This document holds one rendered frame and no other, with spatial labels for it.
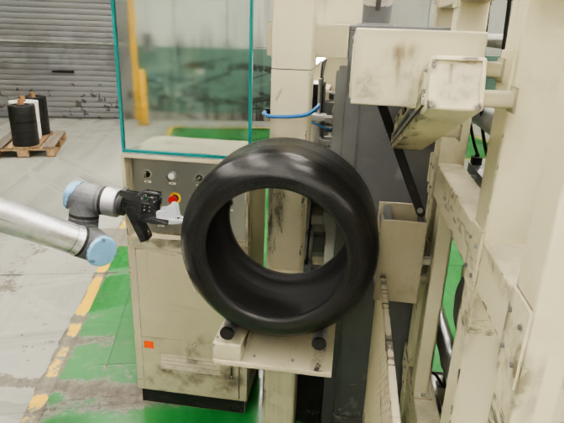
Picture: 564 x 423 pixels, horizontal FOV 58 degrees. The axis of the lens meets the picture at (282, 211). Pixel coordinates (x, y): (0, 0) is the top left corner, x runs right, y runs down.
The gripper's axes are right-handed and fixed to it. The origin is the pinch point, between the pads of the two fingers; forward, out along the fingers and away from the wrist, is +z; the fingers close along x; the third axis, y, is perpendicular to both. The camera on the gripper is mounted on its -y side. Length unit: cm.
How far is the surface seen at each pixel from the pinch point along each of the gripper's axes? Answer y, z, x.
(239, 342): -32.2, 23.5, -8.6
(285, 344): -37, 37, 2
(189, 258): -5.5, 6.2, -11.6
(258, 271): -19.8, 23.3, 15.5
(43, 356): -134, -98, 80
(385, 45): 60, 47, -35
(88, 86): -118, -452, 799
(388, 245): -3, 64, 20
